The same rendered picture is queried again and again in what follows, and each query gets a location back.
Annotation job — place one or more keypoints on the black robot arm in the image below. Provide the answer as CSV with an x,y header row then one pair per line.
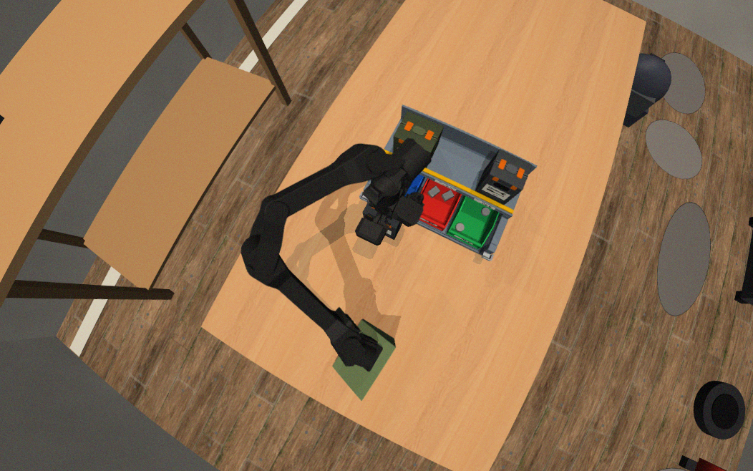
x,y
360,163

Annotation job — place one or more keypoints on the green open bin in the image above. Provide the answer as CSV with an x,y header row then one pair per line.
x,y
477,227

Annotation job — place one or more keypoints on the grey metal bin rack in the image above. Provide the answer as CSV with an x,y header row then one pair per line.
x,y
461,157

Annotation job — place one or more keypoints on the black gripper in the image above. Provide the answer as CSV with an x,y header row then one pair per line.
x,y
374,230

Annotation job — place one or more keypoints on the blue bin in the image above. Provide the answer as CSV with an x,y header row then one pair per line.
x,y
416,184

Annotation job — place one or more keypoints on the red open bin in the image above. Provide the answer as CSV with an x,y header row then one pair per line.
x,y
437,211

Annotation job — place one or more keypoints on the yellow flat bar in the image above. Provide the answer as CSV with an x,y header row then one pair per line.
x,y
462,187

